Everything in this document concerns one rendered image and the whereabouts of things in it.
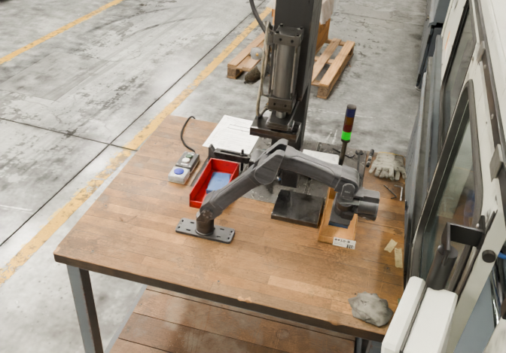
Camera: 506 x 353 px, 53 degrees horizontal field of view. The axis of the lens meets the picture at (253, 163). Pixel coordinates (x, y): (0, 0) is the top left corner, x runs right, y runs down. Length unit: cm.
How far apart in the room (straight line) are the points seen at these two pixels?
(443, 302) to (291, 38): 108
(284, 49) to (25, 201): 225
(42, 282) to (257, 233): 151
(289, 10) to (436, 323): 121
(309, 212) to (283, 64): 54
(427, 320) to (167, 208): 120
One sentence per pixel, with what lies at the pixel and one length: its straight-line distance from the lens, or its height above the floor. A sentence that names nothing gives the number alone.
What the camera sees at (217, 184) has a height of 91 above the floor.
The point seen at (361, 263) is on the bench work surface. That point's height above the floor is 90.
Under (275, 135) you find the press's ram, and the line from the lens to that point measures 190.
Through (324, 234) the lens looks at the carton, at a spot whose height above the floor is 91.
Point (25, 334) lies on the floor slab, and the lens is 277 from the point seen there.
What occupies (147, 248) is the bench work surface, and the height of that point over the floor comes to 90.
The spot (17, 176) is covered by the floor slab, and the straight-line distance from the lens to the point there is 378.
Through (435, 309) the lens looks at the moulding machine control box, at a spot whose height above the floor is 146.
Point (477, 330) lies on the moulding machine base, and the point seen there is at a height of 97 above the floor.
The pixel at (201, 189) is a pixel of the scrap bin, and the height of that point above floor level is 90.
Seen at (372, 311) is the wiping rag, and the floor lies 92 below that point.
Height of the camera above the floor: 210
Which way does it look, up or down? 35 degrees down
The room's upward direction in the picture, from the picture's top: 4 degrees clockwise
